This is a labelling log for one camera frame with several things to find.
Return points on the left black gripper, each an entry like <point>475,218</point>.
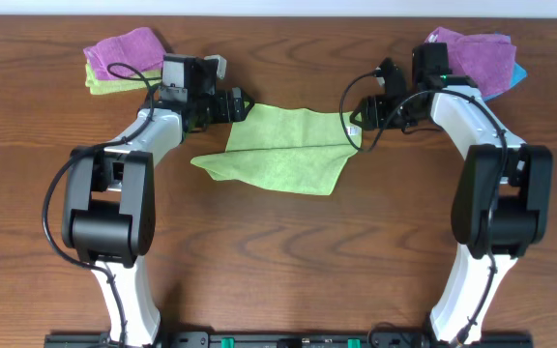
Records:
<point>233,106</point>

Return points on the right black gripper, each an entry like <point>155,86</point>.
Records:
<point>376,114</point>

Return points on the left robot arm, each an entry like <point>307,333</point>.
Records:
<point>109,215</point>

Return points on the crumpled purple cloth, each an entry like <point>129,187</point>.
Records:
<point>466,52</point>

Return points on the folded green cloth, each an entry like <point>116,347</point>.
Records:
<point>103,87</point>

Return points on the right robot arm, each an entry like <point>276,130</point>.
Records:
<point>500,205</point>

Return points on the blue cloth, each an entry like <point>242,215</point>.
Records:
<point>501,72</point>

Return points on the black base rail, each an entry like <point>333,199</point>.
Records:
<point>288,339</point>

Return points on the folded purple cloth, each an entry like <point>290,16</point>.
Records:
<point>140,48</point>

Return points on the light green microfiber cloth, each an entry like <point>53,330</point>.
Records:
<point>290,150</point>

